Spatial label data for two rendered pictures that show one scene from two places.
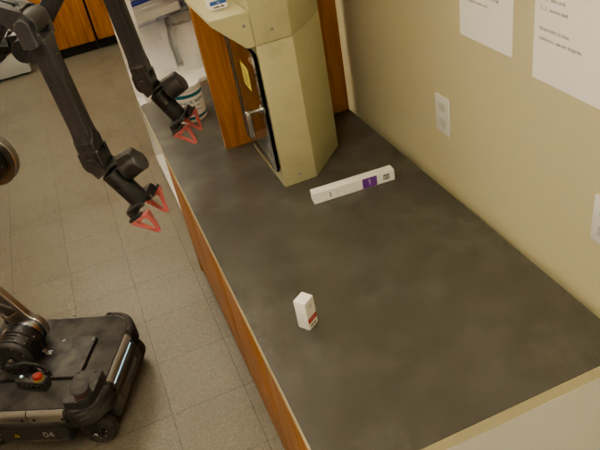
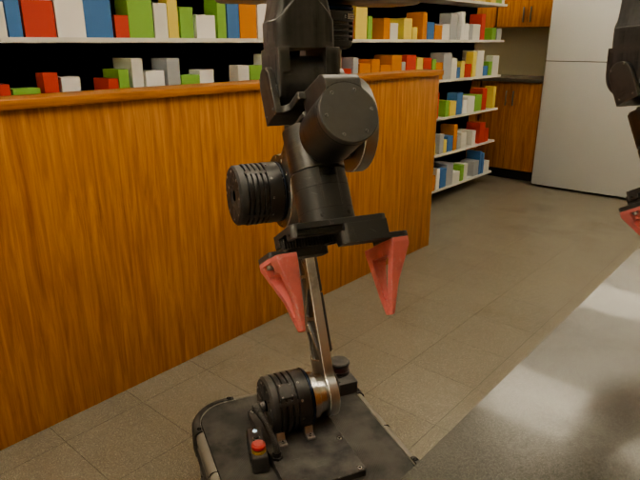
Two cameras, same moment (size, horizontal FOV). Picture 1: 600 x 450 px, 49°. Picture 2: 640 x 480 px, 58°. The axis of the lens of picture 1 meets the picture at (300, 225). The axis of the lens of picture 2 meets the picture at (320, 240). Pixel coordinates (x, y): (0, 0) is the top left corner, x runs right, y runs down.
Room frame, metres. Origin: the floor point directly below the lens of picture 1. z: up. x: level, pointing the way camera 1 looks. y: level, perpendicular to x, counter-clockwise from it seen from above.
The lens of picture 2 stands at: (1.28, -0.03, 1.30)
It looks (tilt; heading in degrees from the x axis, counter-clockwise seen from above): 19 degrees down; 56
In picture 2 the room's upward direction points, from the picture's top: straight up
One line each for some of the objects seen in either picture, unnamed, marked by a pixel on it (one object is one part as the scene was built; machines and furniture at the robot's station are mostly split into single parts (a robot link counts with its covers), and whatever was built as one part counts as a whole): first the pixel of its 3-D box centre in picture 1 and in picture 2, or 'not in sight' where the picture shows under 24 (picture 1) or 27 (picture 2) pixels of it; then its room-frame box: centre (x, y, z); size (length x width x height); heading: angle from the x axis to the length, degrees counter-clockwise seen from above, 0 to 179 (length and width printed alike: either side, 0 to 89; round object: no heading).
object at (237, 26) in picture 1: (217, 20); not in sight; (1.94, 0.12, 1.46); 0.32 x 0.12 x 0.10; 15
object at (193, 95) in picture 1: (187, 99); not in sight; (2.47, 0.34, 1.02); 0.13 x 0.13 x 0.15
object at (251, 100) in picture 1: (252, 99); not in sight; (1.95, 0.07, 1.19); 0.30 x 0.01 x 0.40; 15
